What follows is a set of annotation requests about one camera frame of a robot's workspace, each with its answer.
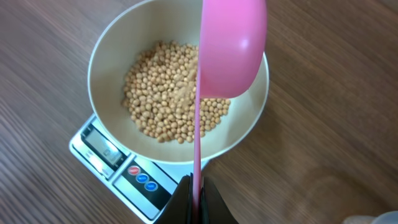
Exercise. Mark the white bowl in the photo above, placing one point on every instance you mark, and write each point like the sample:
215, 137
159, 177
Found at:
137, 29

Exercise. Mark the pink measuring scoop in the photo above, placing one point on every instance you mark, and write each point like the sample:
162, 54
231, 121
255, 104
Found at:
231, 41

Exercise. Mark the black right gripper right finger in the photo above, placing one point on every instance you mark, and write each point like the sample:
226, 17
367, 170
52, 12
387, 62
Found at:
213, 209

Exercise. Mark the soybeans in white bowl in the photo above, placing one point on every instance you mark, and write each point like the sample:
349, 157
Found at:
160, 91

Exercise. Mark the clear plastic container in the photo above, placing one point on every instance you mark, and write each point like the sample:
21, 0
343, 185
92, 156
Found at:
385, 218

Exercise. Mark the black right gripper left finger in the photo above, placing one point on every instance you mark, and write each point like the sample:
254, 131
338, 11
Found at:
179, 208

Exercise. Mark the white digital kitchen scale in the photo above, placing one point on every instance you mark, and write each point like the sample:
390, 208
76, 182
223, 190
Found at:
144, 186

